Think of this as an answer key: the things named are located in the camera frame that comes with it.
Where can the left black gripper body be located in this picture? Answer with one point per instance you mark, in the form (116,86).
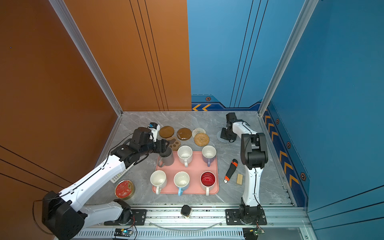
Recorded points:
(158,147)

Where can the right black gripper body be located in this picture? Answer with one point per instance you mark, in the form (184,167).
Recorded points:
(226,134)

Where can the grey-blue knitted round coaster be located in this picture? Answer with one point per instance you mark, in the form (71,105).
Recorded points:
(221,139)

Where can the woven rattan round coaster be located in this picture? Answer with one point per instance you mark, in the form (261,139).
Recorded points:
(201,139)

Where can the plain brown round coaster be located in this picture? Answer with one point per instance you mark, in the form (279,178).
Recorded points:
(166,132)

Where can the grey mug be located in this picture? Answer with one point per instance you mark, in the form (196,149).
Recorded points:
(166,158)

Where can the white embroidered round coaster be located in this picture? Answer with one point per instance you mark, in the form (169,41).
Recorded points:
(198,131)

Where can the cork paw-shaped coaster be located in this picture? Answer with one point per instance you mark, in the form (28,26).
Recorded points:
(175,143)

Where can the brown coaster with scratches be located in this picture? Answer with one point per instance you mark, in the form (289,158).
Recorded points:
(184,134)

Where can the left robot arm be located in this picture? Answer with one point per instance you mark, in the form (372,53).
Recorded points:
(65,214)

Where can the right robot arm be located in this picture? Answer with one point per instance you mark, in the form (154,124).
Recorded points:
(254,156)

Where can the purple mug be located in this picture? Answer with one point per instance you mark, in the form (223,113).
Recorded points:
(209,154)

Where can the white mug front left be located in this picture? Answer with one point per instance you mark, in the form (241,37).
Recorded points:
(159,180)

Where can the white mug back middle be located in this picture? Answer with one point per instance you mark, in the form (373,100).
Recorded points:
(185,154)

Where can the small wooden block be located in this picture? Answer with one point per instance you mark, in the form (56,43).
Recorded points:
(239,179)

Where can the red round tin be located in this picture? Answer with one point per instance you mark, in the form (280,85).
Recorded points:
(125,190)

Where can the pink plastic tray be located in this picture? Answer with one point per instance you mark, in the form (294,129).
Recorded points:
(192,176)

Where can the red mug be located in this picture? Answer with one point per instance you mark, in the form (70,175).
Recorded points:
(207,181)

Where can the left circuit board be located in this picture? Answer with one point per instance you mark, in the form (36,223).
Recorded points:
(123,234)

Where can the circuit board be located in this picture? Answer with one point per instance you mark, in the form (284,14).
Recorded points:
(252,233)
(123,234)

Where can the right circuit board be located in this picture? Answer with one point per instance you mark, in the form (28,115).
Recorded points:
(252,233)

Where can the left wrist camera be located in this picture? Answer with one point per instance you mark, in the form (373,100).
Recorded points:
(155,128)

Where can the white mug blue handle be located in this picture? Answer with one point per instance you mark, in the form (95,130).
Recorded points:
(182,182)

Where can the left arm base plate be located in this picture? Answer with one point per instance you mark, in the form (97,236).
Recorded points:
(136,217)

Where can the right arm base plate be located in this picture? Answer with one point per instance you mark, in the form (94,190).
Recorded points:
(234,217)

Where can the aluminium front rail frame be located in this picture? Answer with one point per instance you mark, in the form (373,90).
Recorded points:
(208,223)

